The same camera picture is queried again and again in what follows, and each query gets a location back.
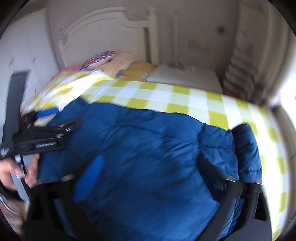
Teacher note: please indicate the pink orange floral sheet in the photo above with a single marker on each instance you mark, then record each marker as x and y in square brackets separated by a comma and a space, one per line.
[72, 68]

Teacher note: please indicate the white wardrobe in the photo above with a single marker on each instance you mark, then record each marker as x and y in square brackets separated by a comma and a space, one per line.
[26, 45]

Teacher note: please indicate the blue quilted puffer jacket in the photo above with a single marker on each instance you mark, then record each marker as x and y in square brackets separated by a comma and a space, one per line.
[150, 187]

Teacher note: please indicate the yellow white checkered quilt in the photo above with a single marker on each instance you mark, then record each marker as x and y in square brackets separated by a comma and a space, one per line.
[208, 107]

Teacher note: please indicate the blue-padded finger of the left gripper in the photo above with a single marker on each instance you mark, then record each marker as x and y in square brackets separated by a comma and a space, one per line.
[46, 112]

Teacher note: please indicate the yellow pillow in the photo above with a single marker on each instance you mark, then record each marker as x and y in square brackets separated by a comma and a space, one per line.
[138, 71]

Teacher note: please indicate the white bedside table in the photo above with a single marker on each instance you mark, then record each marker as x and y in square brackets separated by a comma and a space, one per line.
[193, 77]

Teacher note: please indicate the nautical print curtain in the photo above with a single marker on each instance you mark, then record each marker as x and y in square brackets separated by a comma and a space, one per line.
[261, 45]

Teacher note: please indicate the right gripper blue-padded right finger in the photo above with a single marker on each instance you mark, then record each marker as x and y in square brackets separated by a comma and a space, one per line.
[254, 221]

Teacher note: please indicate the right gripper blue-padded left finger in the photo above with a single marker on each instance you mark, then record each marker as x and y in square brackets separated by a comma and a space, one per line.
[55, 211]

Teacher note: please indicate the beige floral pillow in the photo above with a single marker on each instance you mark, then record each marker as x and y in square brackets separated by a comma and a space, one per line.
[120, 62]

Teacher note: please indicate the person's left hand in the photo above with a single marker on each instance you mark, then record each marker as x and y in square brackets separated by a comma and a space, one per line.
[9, 167]

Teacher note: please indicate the colourful patterned pillow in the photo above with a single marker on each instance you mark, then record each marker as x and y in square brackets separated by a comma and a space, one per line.
[98, 60]

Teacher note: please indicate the white wooden headboard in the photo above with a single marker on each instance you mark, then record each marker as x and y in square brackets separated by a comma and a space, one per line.
[109, 29]

